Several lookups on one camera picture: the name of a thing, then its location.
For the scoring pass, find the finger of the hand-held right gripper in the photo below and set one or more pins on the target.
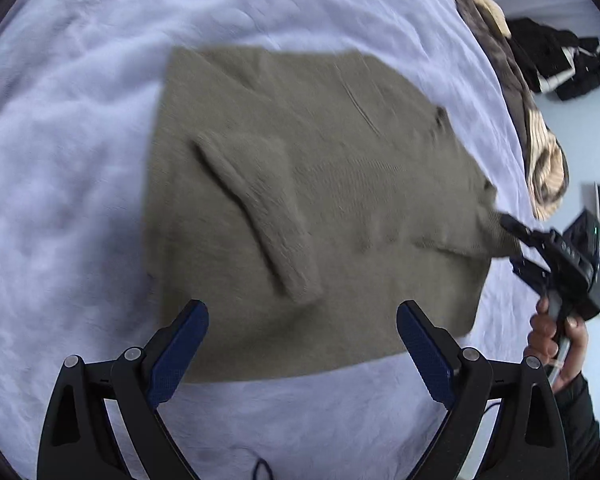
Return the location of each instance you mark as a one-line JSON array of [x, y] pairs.
[[530, 272], [520, 230]]

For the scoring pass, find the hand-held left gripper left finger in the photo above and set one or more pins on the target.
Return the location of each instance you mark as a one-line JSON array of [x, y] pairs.
[[177, 355]]

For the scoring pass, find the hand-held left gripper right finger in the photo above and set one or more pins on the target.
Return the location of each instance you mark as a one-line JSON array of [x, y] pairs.
[[425, 355]]

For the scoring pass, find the olive brown knit sweater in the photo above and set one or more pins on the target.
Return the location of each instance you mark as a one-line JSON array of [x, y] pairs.
[[305, 200]]

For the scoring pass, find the person's right forearm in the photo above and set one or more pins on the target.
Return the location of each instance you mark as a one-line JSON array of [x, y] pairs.
[[580, 430]]

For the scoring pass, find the person's right hand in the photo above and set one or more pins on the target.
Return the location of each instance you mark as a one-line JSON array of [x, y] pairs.
[[545, 330]]

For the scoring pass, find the beige striped brown fleece garment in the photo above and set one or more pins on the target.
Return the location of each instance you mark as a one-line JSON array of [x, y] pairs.
[[535, 125]]

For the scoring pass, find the black and white jacket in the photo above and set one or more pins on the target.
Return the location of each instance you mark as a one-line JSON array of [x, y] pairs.
[[565, 60]]

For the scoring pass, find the lavender fleece blanket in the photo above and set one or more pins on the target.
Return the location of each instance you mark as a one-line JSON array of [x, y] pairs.
[[70, 160]]

